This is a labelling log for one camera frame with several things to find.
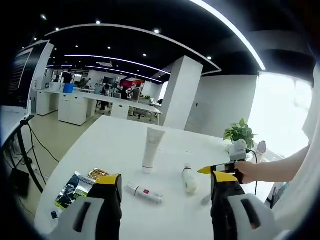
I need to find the white skincare tube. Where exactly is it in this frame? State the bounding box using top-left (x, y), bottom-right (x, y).
top-left (141, 126), bottom-right (166, 175)

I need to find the dark computer monitor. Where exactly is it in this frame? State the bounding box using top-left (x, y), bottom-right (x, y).
top-left (6, 47), bottom-right (35, 107)

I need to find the red wall banner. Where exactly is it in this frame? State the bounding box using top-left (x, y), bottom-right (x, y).
top-left (119, 79), bottom-right (145, 88)

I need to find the cream skincare bottle dark neck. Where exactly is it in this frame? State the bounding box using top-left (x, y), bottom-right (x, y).
top-left (181, 163), bottom-right (200, 195)

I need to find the gold skincare sachet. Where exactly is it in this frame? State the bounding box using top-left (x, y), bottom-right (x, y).
top-left (87, 167), bottom-right (111, 180)

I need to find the person's right hand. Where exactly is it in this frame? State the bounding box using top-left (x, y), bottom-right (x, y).
top-left (236, 161), bottom-right (258, 185)

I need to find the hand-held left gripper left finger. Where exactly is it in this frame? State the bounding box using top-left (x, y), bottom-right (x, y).
top-left (49, 173), bottom-right (124, 240)

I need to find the white skincare bottle red label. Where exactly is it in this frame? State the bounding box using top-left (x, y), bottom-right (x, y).
top-left (124, 181), bottom-right (165, 205)

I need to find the black box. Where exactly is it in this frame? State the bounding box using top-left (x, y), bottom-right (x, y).
top-left (9, 168), bottom-right (30, 196)

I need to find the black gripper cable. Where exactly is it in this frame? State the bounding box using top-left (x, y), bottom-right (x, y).
top-left (246, 149), bottom-right (260, 196)

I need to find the dark green skincare sachet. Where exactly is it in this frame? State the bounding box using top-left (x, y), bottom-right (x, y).
top-left (54, 171), bottom-right (97, 210)

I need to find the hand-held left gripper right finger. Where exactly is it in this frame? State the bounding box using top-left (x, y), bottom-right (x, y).
top-left (209, 171), bottom-right (276, 240)

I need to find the long white ceiling light strip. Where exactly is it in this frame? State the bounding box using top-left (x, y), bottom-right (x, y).
top-left (187, 0), bottom-right (267, 71)

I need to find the person's white shirt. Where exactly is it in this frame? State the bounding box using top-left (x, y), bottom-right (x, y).
top-left (271, 59), bottom-right (320, 227)

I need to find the potted green plant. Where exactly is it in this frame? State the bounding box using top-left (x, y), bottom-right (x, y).
top-left (223, 118), bottom-right (258, 152)

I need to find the long white lab counter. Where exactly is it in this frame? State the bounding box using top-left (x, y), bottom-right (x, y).
top-left (36, 88), bottom-right (163, 126)

